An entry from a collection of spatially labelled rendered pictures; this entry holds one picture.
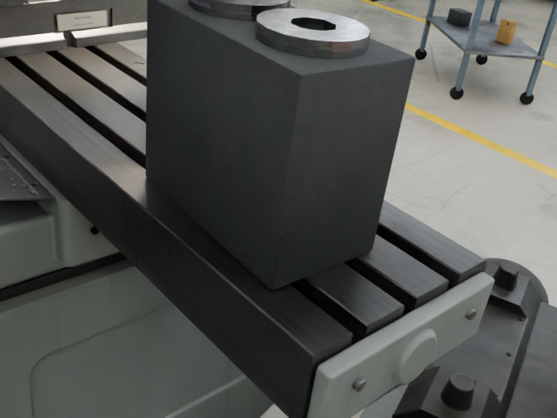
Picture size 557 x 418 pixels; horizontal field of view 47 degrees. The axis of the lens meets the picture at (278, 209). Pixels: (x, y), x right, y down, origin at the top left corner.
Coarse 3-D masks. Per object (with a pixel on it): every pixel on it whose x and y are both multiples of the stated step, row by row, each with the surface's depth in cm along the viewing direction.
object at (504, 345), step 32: (512, 288) 121; (512, 320) 117; (544, 320) 121; (448, 352) 107; (480, 352) 108; (512, 352) 109; (544, 352) 113; (416, 384) 101; (448, 384) 94; (480, 384) 99; (512, 384) 104; (544, 384) 107; (416, 416) 94; (448, 416) 92; (480, 416) 93; (512, 416) 100; (544, 416) 100
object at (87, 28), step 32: (0, 0) 91; (32, 0) 94; (64, 0) 96; (96, 0) 100; (128, 0) 104; (0, 32) 92; (32, 32) 95; (64, 32) 99; (96, 32) 102; (128, 32) 105
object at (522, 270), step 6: (486, 258) 135; (492, 258) 134; (498, 258) 134; (498, 264) 131; (516, 264) 132; (522, 270) 130; (528, 270) 131; (528, 276) 129; (534, 276) 131; (534, 282) 129; (540, 282) 131; (540, 288) 130; (540, 294) 128; (546, 294) 131; (546, 300) 130
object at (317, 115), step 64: (192, 0) 55; (256, 0) 54; (192, 64) 54; (256, 64) 47; (320, 64) 46; (384, 64) 48; (192, 128) 57; (256, 128) 49; (320, 128) 47; (384, 128) 52; (192, 192) 59; (256, 192) 51; (320, 192) 51; (384, 192) 56; (256, 256) 53; (320, 256) 55
